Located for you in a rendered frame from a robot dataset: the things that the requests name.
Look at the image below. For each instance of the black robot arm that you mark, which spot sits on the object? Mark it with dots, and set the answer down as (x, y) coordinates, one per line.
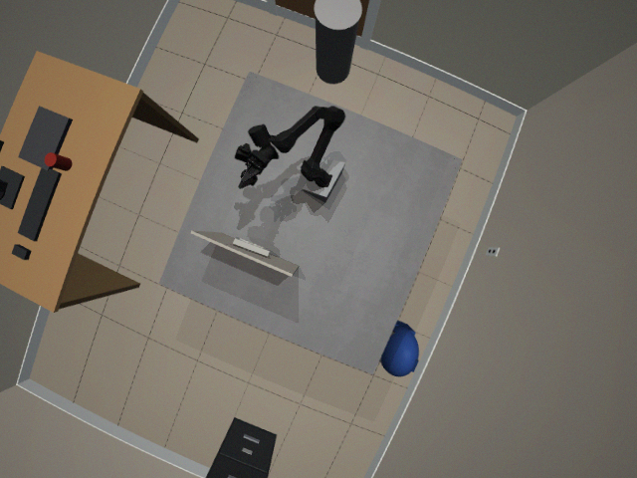
(284, 141)

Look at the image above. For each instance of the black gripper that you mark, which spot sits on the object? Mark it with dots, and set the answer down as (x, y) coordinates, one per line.
(254, 167)

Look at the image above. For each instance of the grey rectangular picture frame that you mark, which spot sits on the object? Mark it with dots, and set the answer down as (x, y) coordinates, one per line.
(251, 246)

